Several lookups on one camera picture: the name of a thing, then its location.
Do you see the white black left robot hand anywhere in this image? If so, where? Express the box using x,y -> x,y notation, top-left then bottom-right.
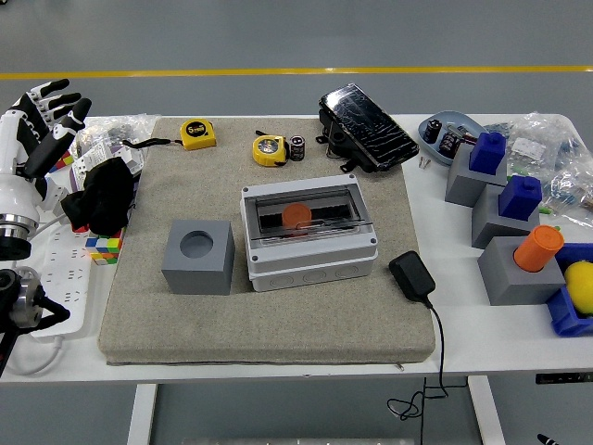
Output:
0,78 -> 93,219

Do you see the orange cylinder battery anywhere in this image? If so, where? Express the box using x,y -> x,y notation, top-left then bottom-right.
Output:
512,224 -> 565,273
282,202 -> 314,232

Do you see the grey junction box clear lid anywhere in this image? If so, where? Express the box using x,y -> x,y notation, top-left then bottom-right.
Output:
239,174 -> 380,293

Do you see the blue square battery block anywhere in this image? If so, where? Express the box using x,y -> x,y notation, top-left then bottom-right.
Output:
468,132 -> 506,176
498,174 -> 543,219

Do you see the black table control panel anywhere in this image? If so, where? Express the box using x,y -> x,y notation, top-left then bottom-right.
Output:
536,372 -> 593,385

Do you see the white table leg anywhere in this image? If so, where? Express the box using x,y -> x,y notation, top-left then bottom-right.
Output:
127,383 -> 158,445
466,375 -> 507,445

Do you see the white purple breaker module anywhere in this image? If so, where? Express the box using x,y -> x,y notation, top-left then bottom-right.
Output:
69,141 -> 145,191

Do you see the black cloth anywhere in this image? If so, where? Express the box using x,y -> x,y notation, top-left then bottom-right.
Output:
59,157 -> 137,235

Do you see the white power strip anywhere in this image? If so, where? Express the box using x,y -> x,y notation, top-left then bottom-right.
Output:
30,222 -> 94,338

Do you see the clear bag of parts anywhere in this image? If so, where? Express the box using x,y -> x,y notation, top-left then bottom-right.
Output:
490,110 -> 593,180
76,113 -> 162,154
539,164 -> 593,229

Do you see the blue plastic bin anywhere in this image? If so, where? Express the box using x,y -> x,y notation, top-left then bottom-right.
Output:
545,243 -> 593,338

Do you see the yellow lemon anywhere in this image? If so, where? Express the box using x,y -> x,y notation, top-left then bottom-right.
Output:
563,261 -> 593,319

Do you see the grey holder block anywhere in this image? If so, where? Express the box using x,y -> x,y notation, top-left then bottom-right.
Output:
471,184 -> 542,249
476,235 -> 567,307
444,143 -> 509,209

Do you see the grey block with round hole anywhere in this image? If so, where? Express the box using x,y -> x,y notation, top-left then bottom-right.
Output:
160,219 -> 234,297

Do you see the black power adapter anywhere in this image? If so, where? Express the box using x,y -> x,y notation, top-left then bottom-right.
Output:
387,250 -> 436,305

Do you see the yellow tape measure black face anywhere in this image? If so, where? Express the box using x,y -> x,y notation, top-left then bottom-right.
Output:
251,133 -> 292,167

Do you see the grey-brown fabric mat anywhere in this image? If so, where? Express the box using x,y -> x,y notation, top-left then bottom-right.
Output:
96,115 -> 436,367

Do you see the blue-grey oval tray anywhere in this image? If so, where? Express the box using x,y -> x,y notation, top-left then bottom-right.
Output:
417,109 -> 487,168

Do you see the black adapter cord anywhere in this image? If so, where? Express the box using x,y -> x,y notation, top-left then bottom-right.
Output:
386,299 -> 450,445

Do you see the white power cable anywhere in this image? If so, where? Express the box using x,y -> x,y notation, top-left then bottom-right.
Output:
0,215 -> 67,377

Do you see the yellow tape measure with strap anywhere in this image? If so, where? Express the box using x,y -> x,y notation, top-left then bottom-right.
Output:
120,119 -> 218,152

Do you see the black enclosure with cracked lid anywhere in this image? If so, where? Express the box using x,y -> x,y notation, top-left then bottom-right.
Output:
317,83 -> 421,175

